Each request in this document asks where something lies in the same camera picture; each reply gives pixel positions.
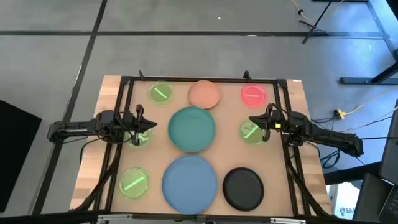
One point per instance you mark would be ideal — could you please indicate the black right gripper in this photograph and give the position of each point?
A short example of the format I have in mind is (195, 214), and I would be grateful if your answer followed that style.
(273, 121)

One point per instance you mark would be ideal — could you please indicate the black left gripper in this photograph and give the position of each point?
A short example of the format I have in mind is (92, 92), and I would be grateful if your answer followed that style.
(138, 124)

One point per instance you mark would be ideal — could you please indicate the small green translucent plate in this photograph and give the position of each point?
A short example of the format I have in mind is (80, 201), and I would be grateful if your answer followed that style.
(134, 183)
(160, 92)
(250, 133)
(146, 138)

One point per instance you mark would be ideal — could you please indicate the small red translucent plate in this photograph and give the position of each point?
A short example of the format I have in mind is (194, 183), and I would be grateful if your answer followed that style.
(254, 96)

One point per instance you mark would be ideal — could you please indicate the large teal plastic plate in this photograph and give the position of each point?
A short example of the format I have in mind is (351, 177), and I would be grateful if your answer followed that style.
(191, 129)

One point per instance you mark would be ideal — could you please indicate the orange plastic plate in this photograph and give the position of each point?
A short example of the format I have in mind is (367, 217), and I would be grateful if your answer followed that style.
(204, 94)

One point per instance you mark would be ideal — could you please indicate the black plastic plate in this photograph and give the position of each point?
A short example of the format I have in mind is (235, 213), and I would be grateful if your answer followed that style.
(243, 188)

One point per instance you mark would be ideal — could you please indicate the large blue plastic plate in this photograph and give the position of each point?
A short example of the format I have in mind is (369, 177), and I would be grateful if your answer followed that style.
(189, 185)

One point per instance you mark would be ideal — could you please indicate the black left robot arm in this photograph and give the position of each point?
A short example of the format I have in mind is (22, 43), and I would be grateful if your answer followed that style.
(77, 127)

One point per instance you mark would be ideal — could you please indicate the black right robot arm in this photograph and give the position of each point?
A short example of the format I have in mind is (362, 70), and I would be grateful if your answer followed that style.
(326, 135)

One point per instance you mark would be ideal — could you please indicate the brown table mat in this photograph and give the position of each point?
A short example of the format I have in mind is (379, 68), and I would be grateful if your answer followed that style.
(155, 155)

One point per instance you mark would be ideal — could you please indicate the yellow power plug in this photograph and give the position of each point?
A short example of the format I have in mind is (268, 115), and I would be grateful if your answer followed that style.
(340, 114)

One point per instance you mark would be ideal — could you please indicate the black desk foot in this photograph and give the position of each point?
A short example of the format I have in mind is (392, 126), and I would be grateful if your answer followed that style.
(351, 174)

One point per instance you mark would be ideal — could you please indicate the black tripod stand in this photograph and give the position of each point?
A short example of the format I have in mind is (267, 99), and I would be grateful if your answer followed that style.
(314, 28)

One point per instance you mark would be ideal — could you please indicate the white cardboard box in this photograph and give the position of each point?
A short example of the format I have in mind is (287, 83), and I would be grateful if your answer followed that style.
(345, 199)

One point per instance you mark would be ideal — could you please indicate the dark laptop computer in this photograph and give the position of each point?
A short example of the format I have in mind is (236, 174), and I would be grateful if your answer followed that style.
(390, 155)

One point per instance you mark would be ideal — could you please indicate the black metal bar silver brackets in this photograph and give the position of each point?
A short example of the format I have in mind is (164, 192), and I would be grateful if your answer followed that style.
(46, 217)

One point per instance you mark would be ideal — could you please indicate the black metal table frame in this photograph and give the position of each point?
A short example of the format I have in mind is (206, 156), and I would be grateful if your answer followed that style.
(202, 79)

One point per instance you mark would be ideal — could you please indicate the black desk frame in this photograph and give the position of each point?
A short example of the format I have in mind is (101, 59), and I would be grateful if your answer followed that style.
(381, 28)

